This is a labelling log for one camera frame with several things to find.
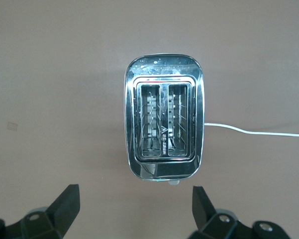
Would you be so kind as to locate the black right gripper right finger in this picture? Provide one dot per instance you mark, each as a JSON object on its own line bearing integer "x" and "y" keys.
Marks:
{"x": 204, "y": 209}

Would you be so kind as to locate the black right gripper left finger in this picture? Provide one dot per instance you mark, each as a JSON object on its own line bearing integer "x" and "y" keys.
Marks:
{"x": 62, "y": 206}

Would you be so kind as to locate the chrome and beige toaster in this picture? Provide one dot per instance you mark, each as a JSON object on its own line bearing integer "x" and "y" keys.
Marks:
{"x": 164, "y": 67}

